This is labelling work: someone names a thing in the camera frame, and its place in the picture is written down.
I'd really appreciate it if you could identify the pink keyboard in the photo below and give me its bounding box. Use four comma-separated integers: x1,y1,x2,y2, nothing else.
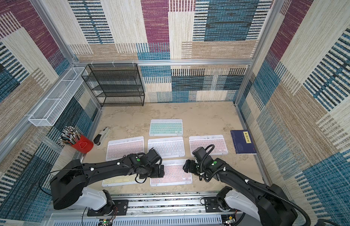
106,136,144,162
150,159,193,186
189,135,229,155

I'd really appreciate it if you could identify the white keyboard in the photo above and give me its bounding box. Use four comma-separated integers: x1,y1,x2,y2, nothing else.
148,137,186,159

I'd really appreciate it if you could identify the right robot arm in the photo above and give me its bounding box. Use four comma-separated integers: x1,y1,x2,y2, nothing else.
183,145,311,226

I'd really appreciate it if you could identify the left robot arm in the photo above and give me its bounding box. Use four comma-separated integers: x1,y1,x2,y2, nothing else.
50,149,165,211

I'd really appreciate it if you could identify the yellow keyboard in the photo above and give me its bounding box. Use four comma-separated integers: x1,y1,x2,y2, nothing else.
102,174,136,187

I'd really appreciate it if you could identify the green keyboard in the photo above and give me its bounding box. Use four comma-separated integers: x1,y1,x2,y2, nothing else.
149,119,183,137

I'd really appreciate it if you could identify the dark blue notebook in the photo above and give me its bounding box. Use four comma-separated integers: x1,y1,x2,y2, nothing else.
230,130,257,154

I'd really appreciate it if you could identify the black white stapler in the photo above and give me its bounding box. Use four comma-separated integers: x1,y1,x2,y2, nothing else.
93,127,109,146

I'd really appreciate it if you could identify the red pen cup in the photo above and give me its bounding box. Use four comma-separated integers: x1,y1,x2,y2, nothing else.
71,135,94,154

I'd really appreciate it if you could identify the bundle of pens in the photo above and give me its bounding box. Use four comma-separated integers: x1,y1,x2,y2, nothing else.
57,126,81,146

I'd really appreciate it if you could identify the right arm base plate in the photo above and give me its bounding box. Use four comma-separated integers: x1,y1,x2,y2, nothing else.
200,196,230,213

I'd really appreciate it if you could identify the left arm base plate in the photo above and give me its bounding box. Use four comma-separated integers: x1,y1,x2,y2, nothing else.
86,200,129,217

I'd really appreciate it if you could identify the black wire shelf rack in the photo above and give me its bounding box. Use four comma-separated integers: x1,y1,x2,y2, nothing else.
81,63,145,107

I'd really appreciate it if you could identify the white mesh wall basket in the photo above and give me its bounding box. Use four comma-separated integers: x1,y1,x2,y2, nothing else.
28,67,85,127

